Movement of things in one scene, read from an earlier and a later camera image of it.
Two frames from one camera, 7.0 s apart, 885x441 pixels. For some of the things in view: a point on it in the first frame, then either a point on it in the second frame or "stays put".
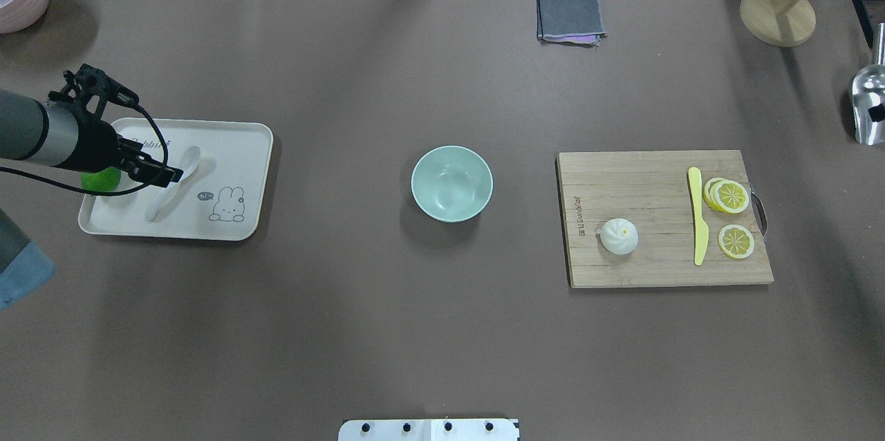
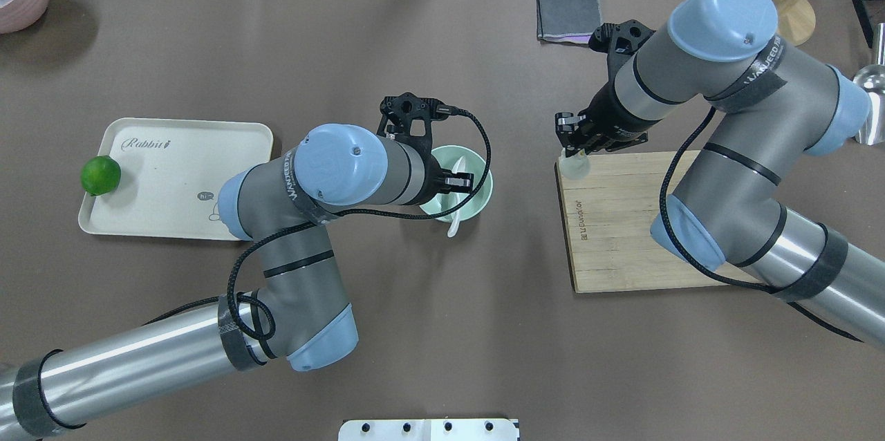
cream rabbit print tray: (224, 164) stays put
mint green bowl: (452, 184) stays put
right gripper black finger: (877, 113) to (605, 125)
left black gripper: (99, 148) to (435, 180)
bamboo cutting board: (648, 218) stays put
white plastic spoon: (161, 202) to (458, 168)
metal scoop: (868, 92) stays put
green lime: (106, 180) stays put
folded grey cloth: (569, 17) stays put
